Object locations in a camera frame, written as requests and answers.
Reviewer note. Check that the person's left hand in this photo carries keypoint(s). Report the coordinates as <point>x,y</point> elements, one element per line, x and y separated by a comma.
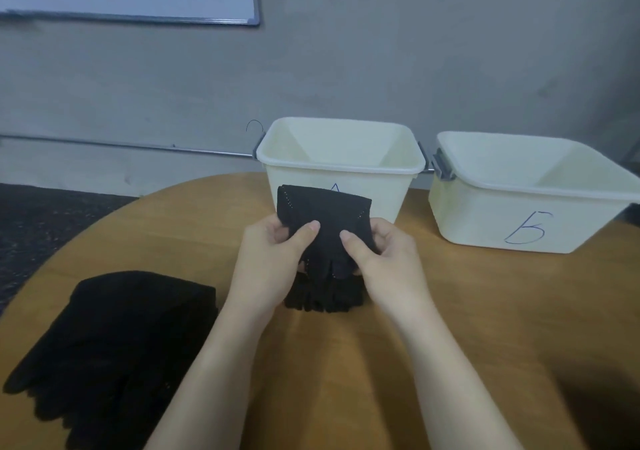
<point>265,270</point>

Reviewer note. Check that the person's right hand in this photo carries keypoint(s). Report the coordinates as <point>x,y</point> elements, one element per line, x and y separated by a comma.
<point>395,275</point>

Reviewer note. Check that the white plastic bin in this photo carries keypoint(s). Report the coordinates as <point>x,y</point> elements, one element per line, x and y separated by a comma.
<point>340,145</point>
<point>480,215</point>

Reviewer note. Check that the pile of black gloves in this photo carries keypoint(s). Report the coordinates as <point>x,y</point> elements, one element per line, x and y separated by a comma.
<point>125,300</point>

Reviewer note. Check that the stack of black gloves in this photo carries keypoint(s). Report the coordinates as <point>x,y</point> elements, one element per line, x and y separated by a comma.
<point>95,300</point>

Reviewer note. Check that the person's right forearm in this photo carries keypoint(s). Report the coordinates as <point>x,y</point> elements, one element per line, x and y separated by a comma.
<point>450,385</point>

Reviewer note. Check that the person's left forearm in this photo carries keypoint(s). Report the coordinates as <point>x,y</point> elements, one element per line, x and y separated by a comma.
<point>215,385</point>

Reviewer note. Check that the grey wall pipe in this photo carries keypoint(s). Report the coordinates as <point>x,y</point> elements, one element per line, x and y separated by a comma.
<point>120,146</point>

